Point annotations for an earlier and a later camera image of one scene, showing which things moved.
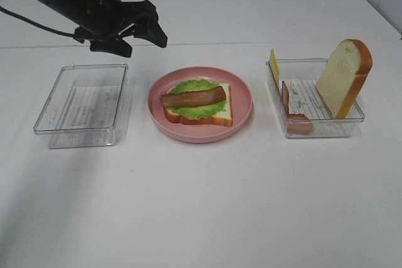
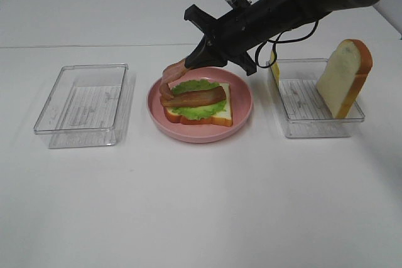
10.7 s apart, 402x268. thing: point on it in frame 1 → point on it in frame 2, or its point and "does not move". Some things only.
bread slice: [224, 119] does not move
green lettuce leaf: [198, 112] does not move
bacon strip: [200, 96] does not move
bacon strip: [298, 123] → [170, 73]
